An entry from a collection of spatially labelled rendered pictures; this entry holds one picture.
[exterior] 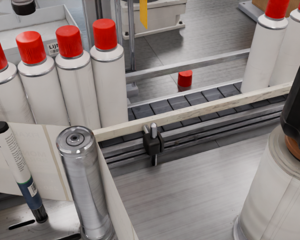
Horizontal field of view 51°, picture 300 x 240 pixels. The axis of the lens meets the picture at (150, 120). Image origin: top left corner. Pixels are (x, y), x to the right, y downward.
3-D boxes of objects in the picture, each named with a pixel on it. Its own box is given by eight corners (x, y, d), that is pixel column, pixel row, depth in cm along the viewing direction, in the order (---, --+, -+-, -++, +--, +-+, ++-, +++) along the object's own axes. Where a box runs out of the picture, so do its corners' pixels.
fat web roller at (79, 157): (84, 250, 42) (54, 161, 29) (77, 220, 45) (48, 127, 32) (116, 239, 43) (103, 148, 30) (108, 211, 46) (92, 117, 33)
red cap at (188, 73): (194, 83, 77) (195, 71, 75) (185, 88, 75) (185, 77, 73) (184, 76, 79) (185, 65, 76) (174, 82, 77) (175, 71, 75)
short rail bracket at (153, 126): (148, 179, 56) (147, 132, 48) (142, 166, 58) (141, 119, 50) (165, 174, 57) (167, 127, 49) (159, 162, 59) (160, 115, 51)
